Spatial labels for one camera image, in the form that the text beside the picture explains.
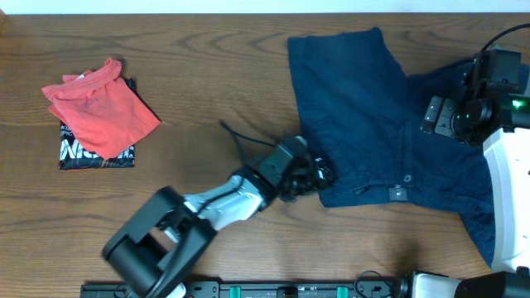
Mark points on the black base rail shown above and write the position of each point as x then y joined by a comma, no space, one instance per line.
368,284

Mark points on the dark blue denim shorts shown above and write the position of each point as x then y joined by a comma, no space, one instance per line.
359,111

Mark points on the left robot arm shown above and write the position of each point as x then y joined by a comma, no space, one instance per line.
157,247

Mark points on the folded red t-shirt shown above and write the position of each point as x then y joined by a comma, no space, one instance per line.
104,114

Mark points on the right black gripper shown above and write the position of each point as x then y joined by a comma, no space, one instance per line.
445,122

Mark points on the folded black printed t-shirt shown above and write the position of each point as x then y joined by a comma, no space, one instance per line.
74,157

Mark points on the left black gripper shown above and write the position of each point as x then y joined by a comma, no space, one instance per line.
306,175

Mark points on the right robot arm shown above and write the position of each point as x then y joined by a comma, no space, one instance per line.
507,156

